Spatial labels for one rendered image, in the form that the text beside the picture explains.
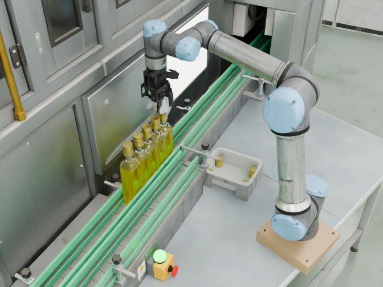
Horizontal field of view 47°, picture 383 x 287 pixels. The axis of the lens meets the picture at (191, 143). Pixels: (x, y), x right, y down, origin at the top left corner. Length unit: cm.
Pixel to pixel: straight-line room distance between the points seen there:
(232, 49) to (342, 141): 99
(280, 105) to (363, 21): 400
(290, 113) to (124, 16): 70
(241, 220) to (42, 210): 76
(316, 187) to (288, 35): 98
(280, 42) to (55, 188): 137
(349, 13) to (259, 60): 382
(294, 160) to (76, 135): 71
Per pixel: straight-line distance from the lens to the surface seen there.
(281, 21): 232
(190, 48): 139
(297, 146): 134
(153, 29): 144
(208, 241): 172
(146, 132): 157
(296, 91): 127
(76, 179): 161
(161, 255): 156
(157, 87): 154
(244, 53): 144
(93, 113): 150
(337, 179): 205
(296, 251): 168
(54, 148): 147
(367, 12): 517
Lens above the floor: 210
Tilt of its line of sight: 39 degrees down
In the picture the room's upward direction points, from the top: straight up
